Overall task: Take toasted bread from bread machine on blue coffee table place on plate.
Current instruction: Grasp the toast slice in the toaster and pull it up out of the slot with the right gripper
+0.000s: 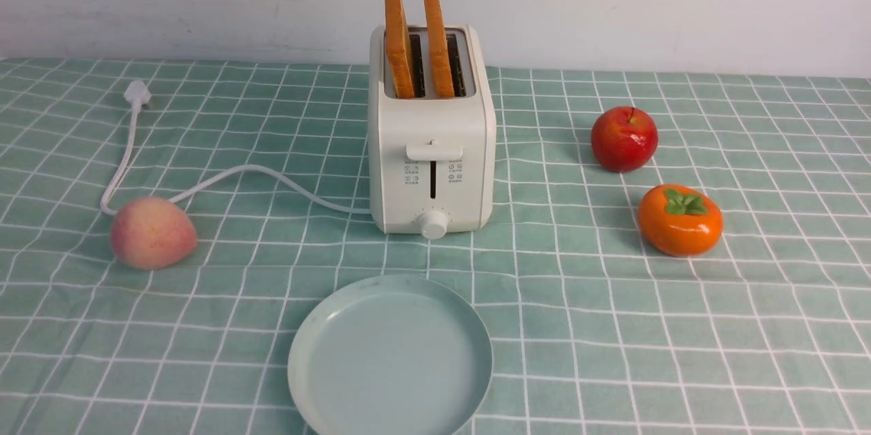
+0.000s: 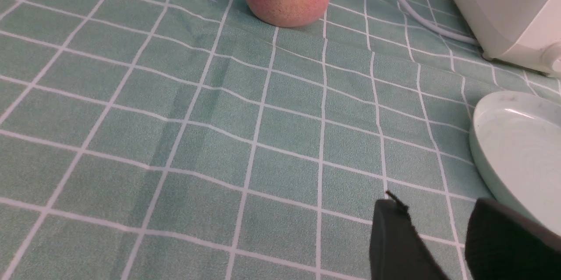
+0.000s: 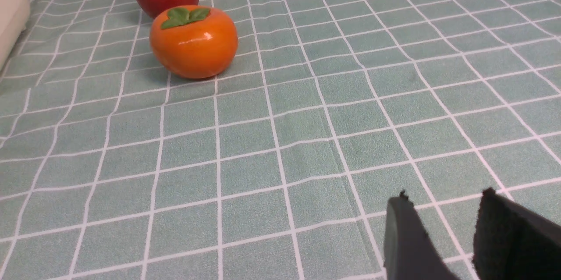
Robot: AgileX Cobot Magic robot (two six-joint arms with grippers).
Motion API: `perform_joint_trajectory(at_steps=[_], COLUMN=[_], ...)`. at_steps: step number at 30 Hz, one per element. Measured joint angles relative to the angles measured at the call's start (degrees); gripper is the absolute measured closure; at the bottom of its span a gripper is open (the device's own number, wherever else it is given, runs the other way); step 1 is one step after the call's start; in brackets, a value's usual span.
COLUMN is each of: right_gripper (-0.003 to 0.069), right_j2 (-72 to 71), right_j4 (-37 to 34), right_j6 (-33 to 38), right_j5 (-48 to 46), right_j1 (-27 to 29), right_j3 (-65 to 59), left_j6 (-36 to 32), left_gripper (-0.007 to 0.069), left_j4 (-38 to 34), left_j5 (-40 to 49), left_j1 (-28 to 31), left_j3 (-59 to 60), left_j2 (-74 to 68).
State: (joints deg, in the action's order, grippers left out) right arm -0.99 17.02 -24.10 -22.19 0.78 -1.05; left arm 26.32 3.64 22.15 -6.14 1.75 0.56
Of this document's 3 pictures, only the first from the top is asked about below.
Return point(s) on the toast slice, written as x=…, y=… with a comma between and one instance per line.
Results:
x=397, y=49
x=438, y=49

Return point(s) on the white two-slot toaster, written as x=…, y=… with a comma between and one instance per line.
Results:
x=431, y=160

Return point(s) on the light green round plate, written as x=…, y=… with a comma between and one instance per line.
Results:
x=390, y=355

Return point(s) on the red apple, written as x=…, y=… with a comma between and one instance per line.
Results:
x=624, y=139

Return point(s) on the green checkered tablecloth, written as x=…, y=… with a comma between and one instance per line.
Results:
x=594, y=330

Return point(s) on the orange persimmon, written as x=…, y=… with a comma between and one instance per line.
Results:
x=679, y=221

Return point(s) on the pink peach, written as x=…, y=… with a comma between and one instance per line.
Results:
x=151, y=233

